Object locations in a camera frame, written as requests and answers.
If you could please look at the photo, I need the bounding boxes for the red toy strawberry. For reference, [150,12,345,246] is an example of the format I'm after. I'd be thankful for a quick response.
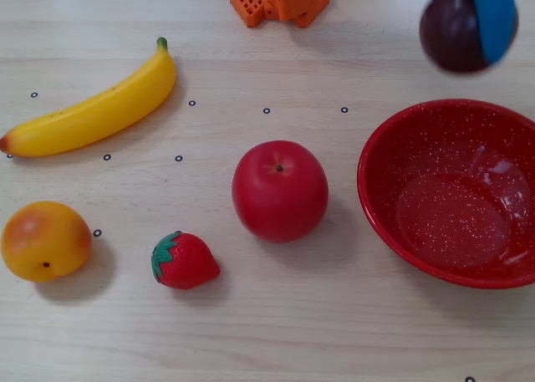
[150,230,222,291]

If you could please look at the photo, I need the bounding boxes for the red toy apple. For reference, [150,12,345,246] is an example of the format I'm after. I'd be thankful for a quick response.
[231,140,329,244]

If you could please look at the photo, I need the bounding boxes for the orange yellow toy peach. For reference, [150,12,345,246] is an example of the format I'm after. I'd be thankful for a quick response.
[0,201,94,283]

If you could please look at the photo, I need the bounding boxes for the dark purple toy plum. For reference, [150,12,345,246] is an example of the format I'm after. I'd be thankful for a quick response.
[419,0,520,74]

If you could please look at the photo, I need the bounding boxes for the red speckled bowl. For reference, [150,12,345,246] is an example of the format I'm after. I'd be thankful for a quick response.
[356,98,535,290]

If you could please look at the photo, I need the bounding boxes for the yellow toy banana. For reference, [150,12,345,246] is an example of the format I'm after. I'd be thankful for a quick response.
[0,37,177,158]

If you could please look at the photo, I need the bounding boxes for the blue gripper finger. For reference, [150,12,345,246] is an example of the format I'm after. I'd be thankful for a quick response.
[471,0,518,64]

